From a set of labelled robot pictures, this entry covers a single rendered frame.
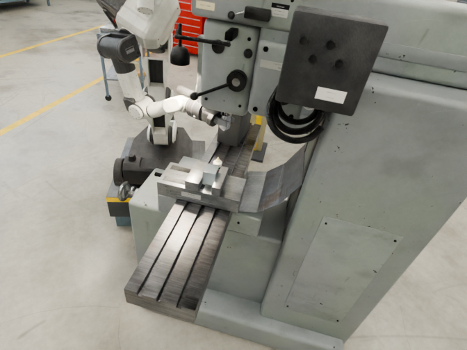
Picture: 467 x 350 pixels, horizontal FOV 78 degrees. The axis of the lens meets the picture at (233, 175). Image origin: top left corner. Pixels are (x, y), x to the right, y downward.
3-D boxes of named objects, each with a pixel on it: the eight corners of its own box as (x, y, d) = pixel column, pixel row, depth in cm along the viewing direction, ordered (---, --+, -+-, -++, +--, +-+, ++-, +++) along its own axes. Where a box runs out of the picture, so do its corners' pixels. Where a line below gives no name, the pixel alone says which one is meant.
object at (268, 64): (245, 114, 105) (257, 39, 89) (256, 91, 124) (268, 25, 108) (297, 126, 103) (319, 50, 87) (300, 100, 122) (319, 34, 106)
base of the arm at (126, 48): (108, 66, 134) (91, 45, 125) (124, 46, 138) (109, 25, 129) (130, 71, 128) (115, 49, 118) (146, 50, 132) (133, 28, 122)
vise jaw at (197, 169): (184, 188, 117) (184, 180, 114) (195, 167, 128) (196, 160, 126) (198, 192, 116) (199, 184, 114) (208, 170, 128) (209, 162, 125)
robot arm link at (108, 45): (107, 71, 133) (96, 39, 124) (122, 64, 138) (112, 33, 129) (124, 75, 128) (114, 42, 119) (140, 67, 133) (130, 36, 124)
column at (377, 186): (253, 332, 176) (342, 80, 80) (264, 267, 212) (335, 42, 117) (336, 357, 170) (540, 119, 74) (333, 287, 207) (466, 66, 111)
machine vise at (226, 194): (157, 194, 122) (156, 173, 115) (170, 173, 134) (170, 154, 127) (238, 213, 119) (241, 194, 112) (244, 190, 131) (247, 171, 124)
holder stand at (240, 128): (216, 141, 161) (219, 107, 148) (230, 124, 178) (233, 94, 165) (236, 147, 158) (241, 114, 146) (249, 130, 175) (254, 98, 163)
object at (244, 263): (135, 271, 181) (125, 201, 144) (158, 232, 206) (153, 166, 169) (261, 307, 172) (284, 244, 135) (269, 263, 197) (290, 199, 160)
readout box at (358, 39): (273, 103, 73) (293, 9, 60) (277, 90, 80) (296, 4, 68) (353, 119, 71) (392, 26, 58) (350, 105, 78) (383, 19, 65)
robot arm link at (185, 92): (190, 119, 127) (169, 110, 131) (203, 114, 135) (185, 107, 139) (192, 94, 121) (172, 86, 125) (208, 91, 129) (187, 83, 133)
